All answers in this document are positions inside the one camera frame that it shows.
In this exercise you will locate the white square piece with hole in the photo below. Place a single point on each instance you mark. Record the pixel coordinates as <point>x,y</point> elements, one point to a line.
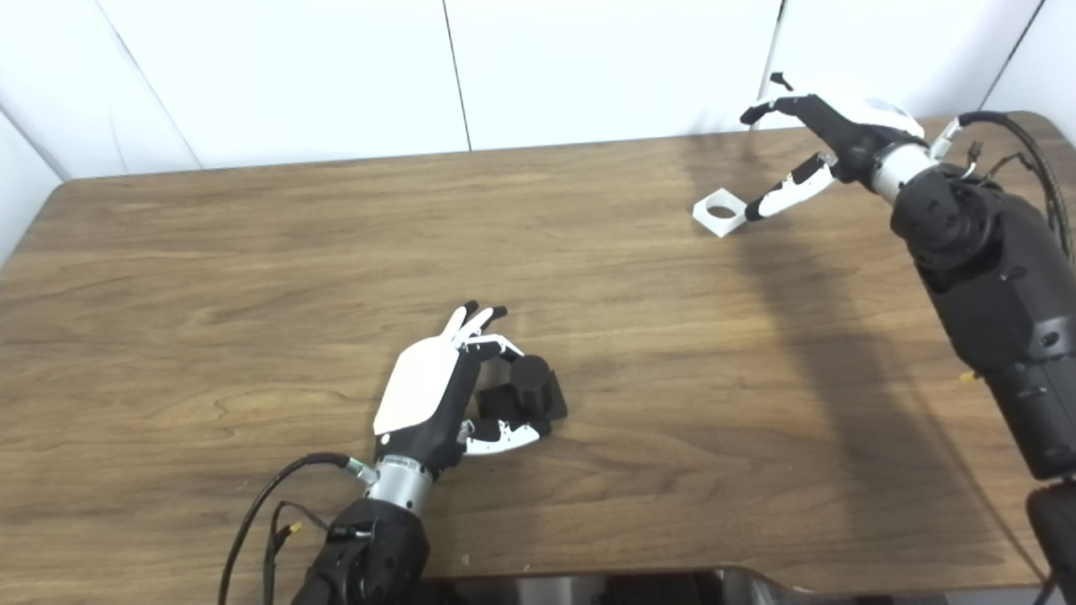
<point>710,222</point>

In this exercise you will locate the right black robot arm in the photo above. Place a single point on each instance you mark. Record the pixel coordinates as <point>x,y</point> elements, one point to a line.
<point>1000,277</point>

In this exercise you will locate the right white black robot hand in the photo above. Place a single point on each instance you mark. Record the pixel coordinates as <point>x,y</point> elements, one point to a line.
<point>849,122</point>

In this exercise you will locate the black peg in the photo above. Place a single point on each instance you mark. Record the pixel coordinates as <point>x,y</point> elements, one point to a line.
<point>531,382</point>

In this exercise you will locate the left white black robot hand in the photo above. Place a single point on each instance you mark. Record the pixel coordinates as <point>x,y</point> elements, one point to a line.
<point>416,386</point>

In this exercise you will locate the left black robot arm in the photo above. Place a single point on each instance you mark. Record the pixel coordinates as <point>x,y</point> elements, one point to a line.
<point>374,546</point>

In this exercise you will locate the black robot torso edge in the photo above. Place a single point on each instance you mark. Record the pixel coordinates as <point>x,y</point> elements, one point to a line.
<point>588,591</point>

